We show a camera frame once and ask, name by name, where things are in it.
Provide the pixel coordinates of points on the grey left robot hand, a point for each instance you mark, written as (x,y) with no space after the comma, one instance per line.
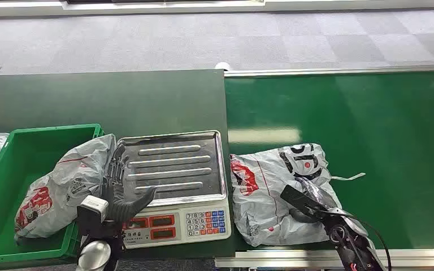
(117,209)

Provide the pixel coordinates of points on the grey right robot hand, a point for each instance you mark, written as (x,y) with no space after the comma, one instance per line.
(314,204)

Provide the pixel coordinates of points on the grey courier bag black print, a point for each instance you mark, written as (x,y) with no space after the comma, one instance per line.
(262,209)

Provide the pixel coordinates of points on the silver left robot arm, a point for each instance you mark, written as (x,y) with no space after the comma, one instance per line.
(93,258)

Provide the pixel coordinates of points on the green conveyor belt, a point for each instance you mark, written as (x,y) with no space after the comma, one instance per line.
(370,123)

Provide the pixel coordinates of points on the white conveyor roller end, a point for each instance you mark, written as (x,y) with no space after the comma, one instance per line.
(222,66)

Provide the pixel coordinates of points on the grey courier bag red print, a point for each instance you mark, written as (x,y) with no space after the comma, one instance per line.
(59,187)

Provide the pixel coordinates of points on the steel scale tray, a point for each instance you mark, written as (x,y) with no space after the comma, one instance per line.
(176,168)

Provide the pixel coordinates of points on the white electronic scale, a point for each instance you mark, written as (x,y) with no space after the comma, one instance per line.
(202,224)

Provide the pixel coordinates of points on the green plastic crate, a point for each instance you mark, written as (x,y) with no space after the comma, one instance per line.
(0,209)

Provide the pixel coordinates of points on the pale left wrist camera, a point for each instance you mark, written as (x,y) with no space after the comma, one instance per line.
(91,209)

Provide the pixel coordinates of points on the aluminium conveyor rail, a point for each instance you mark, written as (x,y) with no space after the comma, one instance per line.
(333,70)
(277,259)

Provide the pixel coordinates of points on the white wall skirting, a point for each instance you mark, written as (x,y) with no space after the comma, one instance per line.
(314,5)

